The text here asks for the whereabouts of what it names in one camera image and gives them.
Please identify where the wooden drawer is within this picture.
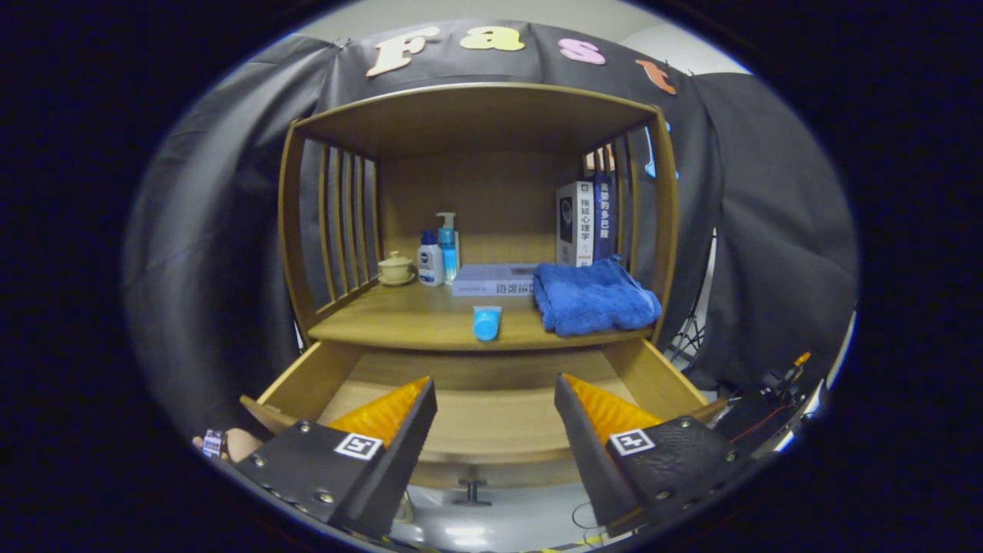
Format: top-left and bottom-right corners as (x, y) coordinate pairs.
(240, 339), (726, 508)

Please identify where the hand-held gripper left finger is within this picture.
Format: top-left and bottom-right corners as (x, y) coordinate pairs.
(233, 376), (439, 540)

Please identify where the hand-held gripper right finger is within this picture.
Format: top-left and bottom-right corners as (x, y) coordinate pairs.
(554, 373), (757, 538)

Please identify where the dark blue upright book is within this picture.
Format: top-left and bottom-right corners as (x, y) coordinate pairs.
(593, 174), (617, 262)

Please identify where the wooden countertop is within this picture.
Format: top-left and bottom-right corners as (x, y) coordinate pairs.
(307, 280), (654, 353)

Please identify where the orange clamp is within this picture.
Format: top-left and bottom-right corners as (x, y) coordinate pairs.
(764, 352), (812, 392)

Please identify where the pale flat-lying book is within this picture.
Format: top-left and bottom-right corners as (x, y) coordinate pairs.
(452, 263), (538, 297)

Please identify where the white bottle with blue cap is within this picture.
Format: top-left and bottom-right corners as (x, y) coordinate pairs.
(417, 230), (445, 287)

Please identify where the blue pump bottle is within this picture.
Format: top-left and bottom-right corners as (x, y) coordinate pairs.
(435, 212), (461, 283)

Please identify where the folded blue towel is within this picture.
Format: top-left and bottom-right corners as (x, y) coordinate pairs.
(533, 256), (662, 338)

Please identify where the blue squeeze tube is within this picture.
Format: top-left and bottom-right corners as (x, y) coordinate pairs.
(472, 306), (503, 342)

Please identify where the black tripod stand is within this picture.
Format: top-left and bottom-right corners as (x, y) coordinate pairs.
(664, 307), (707, 362)

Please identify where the beige lidded ceramic cup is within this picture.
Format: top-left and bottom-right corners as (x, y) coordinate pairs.
(378, 250), (415, 287)

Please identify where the black backdrop cloth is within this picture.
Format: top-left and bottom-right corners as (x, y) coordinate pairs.
(127, 19), (857, 431)

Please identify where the wooden cabinet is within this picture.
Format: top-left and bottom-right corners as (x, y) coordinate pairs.
(278, 82), (680, 354)

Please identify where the red cable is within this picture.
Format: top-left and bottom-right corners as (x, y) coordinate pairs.
(730, 403), (792, 445)

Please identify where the white upright book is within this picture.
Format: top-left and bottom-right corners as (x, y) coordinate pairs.
(556, 180), (596, 267)

